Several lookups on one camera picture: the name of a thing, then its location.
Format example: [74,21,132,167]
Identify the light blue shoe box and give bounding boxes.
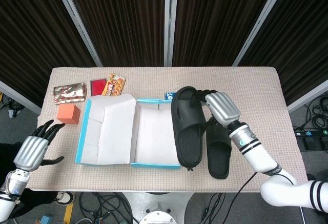
[75,93,181,170]

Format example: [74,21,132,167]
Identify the yellow snack packet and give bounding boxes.
[101,73,127,96]

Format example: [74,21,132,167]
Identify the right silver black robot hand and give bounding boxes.
[190,89,241,127]

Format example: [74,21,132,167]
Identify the black coiled cable bundle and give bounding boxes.
[304,97,328,131]

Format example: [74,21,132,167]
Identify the black power adapter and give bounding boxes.
[302,136,320,151]

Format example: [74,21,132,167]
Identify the black power strip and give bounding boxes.
[294,129,328,137]

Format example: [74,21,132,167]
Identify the white sneaker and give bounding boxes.
[54,191,75,206]

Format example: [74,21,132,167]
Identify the black cable with inline switch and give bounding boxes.
[199,192,226,224]

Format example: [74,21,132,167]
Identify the black slipper with side holes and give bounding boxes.
[171,86,207,171]

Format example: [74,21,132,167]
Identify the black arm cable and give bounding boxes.
[225,169,298,224]

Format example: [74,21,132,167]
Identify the black trouser leg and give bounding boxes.
[0,143,59,221]

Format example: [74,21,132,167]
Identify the gold foil snack bag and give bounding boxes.
[53,82,88,106]

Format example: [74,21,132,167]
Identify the orange cube block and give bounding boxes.
[56,104,81,125]

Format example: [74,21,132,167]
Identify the black floor cable tangle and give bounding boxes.
[78,192,134,224]

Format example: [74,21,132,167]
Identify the beige cloth-covered table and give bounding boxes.
[22,66,308,193]

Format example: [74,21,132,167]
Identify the red packet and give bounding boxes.
[90,78,107,97]

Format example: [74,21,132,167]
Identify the dark brown curtain panel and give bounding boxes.
[0,0,96,107]
[172,0,280,67]
[63,0,166,67]
[239,0,328,106]

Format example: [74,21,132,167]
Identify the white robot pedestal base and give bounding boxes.
[122,192,196,224]

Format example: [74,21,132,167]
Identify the grey aluminium frame post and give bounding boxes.
[0,80,42,114]
[232,0,293,67]
[163,0,179,67]
[50,0,104,68]
[286,79,328,113]

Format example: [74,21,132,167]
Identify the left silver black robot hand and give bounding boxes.
[13,120,66,172]

